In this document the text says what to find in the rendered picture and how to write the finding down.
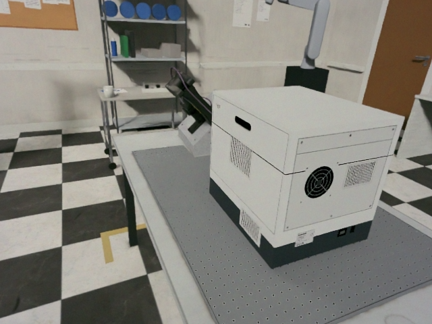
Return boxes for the white boxy benchtop instrument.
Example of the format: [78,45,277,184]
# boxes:
[209,86,405,269]

